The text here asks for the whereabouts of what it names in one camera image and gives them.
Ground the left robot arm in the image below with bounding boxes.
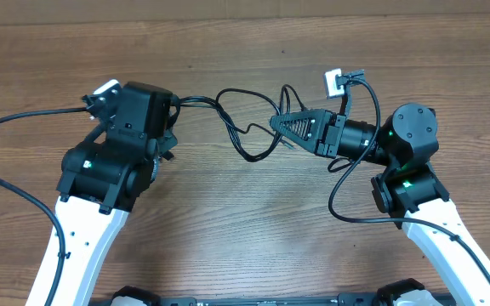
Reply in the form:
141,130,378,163
26,79,177,305

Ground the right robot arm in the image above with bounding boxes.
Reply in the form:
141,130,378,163
270,103,490,305

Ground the right camera cable black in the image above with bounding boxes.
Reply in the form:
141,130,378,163
327,76,490,306

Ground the camera cable black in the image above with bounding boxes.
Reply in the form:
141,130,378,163
327,76,490,306
0,113,94,305

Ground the left camera cable black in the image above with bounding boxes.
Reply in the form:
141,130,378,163
0,113,94,305

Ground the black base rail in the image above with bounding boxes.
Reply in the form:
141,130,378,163
91,280,454,306

